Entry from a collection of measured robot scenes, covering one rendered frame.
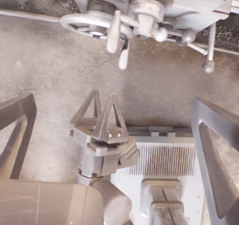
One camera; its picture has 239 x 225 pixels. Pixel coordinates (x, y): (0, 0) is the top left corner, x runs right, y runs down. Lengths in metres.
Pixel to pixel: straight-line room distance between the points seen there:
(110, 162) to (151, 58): 0.98
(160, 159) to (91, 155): 0.78
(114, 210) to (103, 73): 1.03
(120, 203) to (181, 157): 0.82
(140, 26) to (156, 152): 0.80
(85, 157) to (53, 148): 1.05
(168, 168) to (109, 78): 0.61
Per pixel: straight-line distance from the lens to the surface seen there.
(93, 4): 0.61
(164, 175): 1.18
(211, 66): 0.68
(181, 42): 0.74
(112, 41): 0.38
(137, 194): 1.21
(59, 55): 1.36
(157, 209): 1.02
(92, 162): 0.39
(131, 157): 0.46
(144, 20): 0.43
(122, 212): 0.38
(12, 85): 1.47
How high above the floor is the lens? 1.30
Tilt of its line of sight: 82 degrees down
